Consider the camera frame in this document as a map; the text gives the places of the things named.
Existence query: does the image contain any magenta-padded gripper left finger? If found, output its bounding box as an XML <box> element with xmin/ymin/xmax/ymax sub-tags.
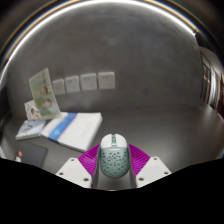
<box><xmin>54</xmin><ymin>143</ymin><xmax>102</xmax><ymax>189</ymax></box>

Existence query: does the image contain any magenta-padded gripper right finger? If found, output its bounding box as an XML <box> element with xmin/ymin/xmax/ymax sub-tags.
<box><xmin>128</xmin><ymin>143</ymin><xmax>173</xmax><ymax>189</ymax></box>

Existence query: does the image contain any white and green computer mouse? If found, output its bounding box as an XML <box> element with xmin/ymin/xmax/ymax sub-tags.
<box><xmin>98</xmin><ymin>133</ymin><xmax>131</xmax><ymax>179</ymax></box>

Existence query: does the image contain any white book with blue band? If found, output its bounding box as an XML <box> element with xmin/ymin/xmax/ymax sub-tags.
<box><xmin>40</xmin><ymin>111</ymin><xmax>104</xmax><ymax>153</ymax></box>

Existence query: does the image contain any thin grey booklet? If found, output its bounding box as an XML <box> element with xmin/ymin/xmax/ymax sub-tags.
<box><xmin>14</xmin><ymin>119</ymin><xmax>47</xmax><ymax>141</ymax></box>

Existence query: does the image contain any small white colourful card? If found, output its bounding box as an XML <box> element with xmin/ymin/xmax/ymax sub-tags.
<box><xmin>23</xmin><ymin>99</ymin><xmax>43</xmax><ymax>122</ymax></box>

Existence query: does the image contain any green printed leaflet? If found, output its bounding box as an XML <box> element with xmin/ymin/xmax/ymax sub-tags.
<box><xmin>28</xmin><ymin>67</ymin><xmax>62</xmax><ymax>121</ymax></box>

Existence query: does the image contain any dark-framed glass partition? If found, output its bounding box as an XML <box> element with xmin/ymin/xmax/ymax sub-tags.
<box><xmin>198</xmin><ymin>46</ymin><xmax>224</xmax><ymax>118</ymax></box>

